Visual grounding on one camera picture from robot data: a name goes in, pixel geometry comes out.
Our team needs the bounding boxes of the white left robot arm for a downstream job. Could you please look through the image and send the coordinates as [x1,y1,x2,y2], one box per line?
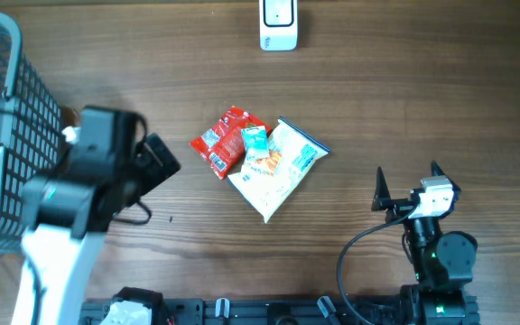
[12,106,181,324]

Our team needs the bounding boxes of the teal small packet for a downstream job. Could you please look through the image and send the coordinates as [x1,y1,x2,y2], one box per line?
[241,125,270,161]

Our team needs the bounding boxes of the grey plastic shopping basket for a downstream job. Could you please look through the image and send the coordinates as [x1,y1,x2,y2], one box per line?
[0,13,65,255]

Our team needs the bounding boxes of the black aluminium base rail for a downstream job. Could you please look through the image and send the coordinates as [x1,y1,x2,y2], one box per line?
[78,288,482,325]

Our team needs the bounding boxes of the orange tissue pack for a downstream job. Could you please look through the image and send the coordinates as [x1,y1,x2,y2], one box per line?
[241,150,282,176]

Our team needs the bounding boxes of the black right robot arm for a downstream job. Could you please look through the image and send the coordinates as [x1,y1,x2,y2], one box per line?
[371,162,480,325]

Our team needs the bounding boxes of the red snack packet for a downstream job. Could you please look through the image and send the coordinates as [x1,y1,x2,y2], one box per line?
[190,106,272,180]

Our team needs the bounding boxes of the white barcode scanner box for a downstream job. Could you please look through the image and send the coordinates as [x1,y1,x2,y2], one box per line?
[258,0,299,51]

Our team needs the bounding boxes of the black camera cable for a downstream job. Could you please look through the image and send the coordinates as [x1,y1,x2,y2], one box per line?
[337,202,419,325]

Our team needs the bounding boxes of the yellow snack bag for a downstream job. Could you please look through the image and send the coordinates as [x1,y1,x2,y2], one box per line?
[227,116,330,223]

